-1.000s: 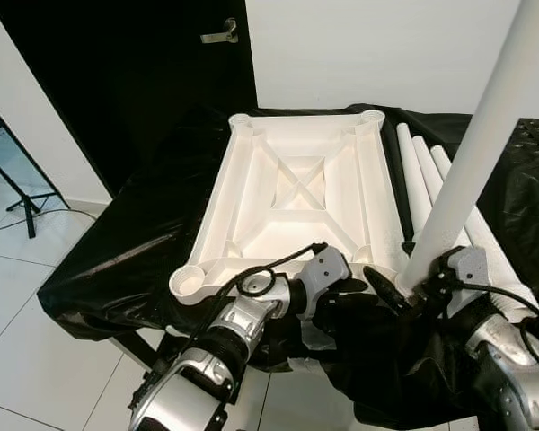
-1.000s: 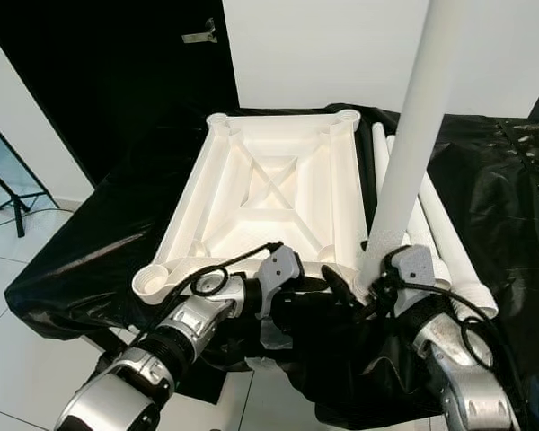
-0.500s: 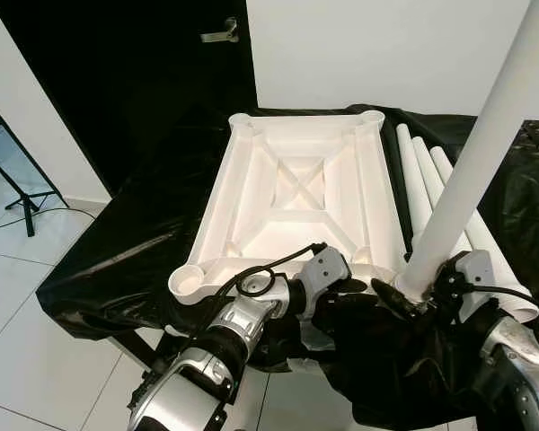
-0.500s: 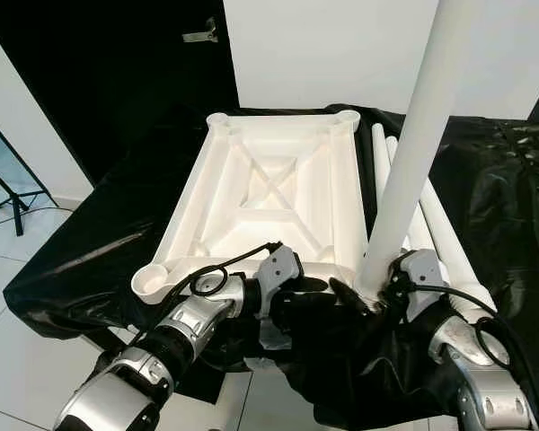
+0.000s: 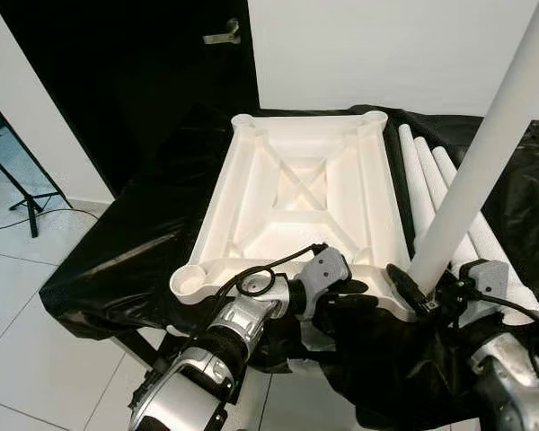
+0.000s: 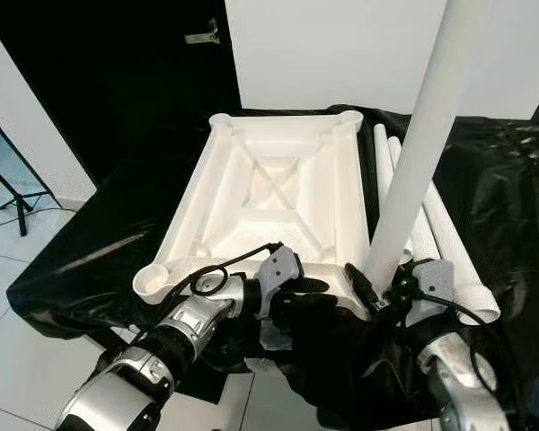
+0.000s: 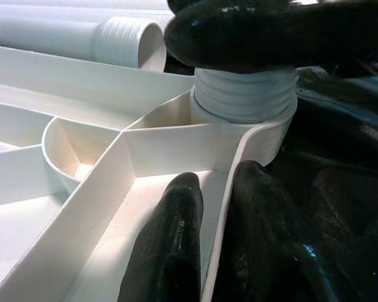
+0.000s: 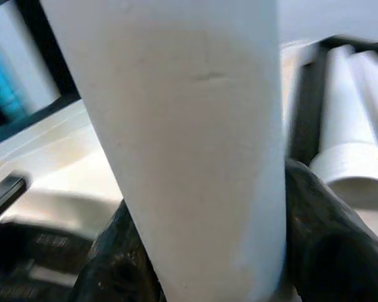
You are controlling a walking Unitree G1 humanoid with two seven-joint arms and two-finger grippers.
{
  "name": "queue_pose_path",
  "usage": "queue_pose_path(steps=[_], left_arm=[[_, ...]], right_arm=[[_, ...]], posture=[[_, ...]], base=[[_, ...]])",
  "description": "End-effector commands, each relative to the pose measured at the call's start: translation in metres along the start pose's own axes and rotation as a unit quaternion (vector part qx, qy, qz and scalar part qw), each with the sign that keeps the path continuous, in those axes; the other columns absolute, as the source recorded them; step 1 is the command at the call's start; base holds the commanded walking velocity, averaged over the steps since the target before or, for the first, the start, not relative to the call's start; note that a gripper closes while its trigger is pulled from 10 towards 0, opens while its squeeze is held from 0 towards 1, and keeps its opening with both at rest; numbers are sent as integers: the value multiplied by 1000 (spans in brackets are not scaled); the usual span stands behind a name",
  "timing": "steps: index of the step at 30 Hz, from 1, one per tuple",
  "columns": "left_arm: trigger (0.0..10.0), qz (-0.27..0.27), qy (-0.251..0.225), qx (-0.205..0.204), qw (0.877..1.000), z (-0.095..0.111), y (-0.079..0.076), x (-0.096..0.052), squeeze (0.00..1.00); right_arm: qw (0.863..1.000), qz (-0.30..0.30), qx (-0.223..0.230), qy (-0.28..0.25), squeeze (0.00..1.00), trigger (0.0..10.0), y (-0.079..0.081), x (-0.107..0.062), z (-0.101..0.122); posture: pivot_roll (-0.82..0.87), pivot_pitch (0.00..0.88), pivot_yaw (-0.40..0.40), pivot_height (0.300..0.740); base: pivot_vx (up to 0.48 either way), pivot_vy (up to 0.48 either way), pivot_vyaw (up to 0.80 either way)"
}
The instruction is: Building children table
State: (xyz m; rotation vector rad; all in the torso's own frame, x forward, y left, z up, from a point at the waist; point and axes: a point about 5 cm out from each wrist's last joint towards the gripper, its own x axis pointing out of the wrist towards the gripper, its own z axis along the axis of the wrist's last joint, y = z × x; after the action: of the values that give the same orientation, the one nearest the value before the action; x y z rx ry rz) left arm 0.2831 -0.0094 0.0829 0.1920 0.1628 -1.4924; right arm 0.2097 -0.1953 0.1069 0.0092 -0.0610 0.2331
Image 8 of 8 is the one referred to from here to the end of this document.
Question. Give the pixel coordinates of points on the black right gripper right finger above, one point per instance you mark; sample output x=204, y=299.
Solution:
x=334, y=251

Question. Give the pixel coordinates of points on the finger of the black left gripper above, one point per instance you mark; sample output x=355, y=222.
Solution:
x=3, y=195

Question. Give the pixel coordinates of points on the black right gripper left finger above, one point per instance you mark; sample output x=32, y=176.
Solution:
x=113, y=267

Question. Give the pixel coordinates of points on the white plastic table top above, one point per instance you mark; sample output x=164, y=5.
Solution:
x=66, y=151

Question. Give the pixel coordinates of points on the black shiny table cover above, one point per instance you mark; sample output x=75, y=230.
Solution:
x=305, y=119

